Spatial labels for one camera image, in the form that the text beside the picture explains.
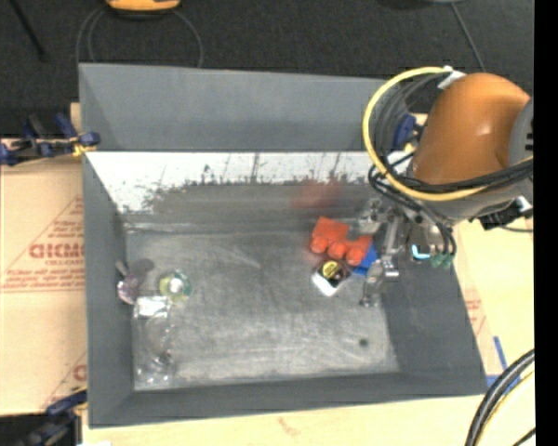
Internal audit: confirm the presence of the black cylinder on white bracket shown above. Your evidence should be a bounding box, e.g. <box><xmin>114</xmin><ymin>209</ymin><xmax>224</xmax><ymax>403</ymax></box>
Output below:
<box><xmin>477</xmin><ymin>195</ymin><xmax>535</xmax><ymax>231</ymax></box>

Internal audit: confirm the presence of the brown cardboard board red print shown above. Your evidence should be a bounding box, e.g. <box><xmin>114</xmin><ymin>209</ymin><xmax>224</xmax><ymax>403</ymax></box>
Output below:
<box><xmin>0</xmin><ymin>102</ymin><xmax>504</xmax><ymax>418</ymax></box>

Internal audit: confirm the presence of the grey metal bin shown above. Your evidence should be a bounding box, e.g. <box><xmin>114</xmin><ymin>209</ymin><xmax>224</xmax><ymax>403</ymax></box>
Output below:
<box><xmin>77</xmin><ymin>62</ymin><xmax>489</xmax><ymax>427</ymax></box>

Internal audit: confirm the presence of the yellow-green round ring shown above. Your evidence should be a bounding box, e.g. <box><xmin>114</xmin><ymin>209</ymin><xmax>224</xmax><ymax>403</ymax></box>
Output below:
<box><xmin>158</xmin><ymin>269</ymin><xmax>193</xmax><ymax>304</ymax></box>

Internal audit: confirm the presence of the blue toy block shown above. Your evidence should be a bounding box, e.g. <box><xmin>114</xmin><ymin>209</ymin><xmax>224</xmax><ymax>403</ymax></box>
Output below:
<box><xmin>351</xmin><ymin>243</ymin><xmax>381</xmax><ymax>278</ymax></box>

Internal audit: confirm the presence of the yellow black white tape measure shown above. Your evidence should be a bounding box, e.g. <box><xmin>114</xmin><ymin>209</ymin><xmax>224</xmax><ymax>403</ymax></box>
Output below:
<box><xmin>311</xmin><ymin>258</ymin><xmax>353</xmax><ymax>298</ymax></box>

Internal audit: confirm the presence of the orange-red studded toy block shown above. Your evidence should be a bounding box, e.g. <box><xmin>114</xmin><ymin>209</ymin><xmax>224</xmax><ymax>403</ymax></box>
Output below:
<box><xmin>309</xmin><ymin>216</ymin><xmax>374</xmax><ymax>268</ymax></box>

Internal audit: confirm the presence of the clear purple plastic thing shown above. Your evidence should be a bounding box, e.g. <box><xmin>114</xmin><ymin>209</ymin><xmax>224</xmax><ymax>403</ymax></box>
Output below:
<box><xmin>114</xmin><ymin>257</ymin><xmax>156</xmax><ymax>306</ymax></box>

